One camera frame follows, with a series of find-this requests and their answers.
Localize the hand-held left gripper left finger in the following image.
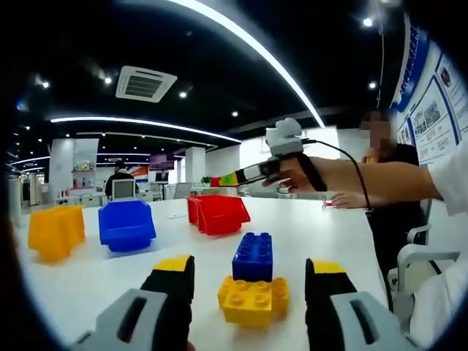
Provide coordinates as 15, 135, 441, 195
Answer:
72, 254, 196, 351

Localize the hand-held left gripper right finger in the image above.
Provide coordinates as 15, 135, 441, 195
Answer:
304, 257, 418, 351

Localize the red plastic bin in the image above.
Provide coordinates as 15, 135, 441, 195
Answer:
186, 194, 252, 236

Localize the large blue toy block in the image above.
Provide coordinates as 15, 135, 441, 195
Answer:
231, 231, 275, 284

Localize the blue plastic bin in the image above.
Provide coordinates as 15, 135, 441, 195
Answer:
97, 199, 157, 254

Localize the yellow toy block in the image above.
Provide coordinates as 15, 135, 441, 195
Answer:
217, 275, 291, 328

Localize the yellow plastic bin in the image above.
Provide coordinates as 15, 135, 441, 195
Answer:
28, 204, 87, 265

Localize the person's right hand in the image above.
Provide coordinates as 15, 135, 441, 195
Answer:
262, 164, 320, 195

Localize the long curved ceiling light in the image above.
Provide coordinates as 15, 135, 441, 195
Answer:
175, 0, 327, 129

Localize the white armrest office chair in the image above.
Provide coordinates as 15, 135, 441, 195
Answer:
386, 223, 463, 316

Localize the person's white clothing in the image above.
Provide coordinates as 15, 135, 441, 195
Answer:
408, 146, 468, 349

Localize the thin curved ceiling light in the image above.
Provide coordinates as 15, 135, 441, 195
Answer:
48, 116, 243, 144

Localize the white mesh office chair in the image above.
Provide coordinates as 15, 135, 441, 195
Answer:
110, 178, 136, 202

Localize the ceiling air conditioner vent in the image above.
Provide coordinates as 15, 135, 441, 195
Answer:
115, 65, 178, 104

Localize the pink display shelf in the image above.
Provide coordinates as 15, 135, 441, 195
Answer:
70, 168, 97, 192

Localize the black gripper hand strap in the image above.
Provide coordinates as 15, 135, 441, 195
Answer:
298, 152, 329, 194

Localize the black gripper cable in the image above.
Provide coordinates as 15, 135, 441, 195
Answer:
302, 137, 374, 213

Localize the wall television screen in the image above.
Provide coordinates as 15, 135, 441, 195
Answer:
148, 153, 176, 172

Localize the blue white wall poster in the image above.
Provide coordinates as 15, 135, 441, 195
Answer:
388, 14, 468, 166

